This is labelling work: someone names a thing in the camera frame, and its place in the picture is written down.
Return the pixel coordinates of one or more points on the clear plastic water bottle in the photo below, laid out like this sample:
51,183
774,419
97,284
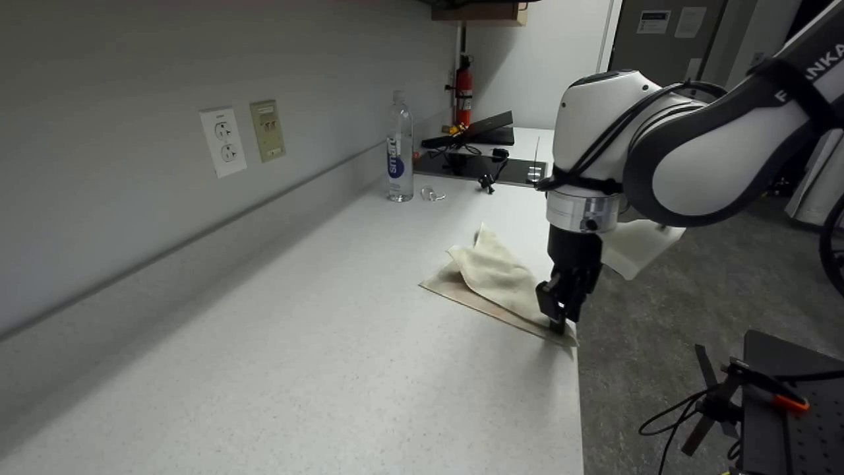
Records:
398,163

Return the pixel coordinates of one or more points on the grey door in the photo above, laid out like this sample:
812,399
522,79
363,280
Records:
659,53

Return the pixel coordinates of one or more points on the red fire extinguisher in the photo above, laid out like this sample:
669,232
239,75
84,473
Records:
463,93

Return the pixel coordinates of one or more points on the black flat angled panel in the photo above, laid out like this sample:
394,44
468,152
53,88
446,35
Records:
477,134

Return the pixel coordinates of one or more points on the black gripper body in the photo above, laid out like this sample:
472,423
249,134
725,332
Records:
575,259

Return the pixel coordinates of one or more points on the black glass cooktop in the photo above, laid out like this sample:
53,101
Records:
438,164

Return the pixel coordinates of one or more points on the black perforated table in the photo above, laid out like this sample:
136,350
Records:
792,423

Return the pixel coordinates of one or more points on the black mini tripod mount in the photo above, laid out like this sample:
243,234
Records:
492,171

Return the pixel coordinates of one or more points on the black tripod stand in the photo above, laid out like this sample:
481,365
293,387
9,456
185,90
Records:
707,410

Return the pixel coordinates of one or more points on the white wall power outlet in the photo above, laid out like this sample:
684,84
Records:
221,143

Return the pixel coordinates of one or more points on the beige wall plate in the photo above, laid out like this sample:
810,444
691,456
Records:
268,130

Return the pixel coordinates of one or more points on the small clear plastic piece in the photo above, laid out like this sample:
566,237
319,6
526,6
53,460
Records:
427,191

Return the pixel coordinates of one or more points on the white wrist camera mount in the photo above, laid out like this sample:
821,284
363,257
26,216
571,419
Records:
642,247

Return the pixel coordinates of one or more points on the small white knob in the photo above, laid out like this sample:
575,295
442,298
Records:
534,176

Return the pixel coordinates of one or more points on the stained beige cloth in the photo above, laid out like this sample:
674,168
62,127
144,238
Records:
492,274

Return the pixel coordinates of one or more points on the white paper wall notice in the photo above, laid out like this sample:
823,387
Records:
651,22
688,22

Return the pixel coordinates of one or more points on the wooden upper cabinet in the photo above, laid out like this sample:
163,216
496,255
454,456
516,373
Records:
477,13

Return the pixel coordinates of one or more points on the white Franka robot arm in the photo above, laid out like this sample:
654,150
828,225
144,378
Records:
703,168

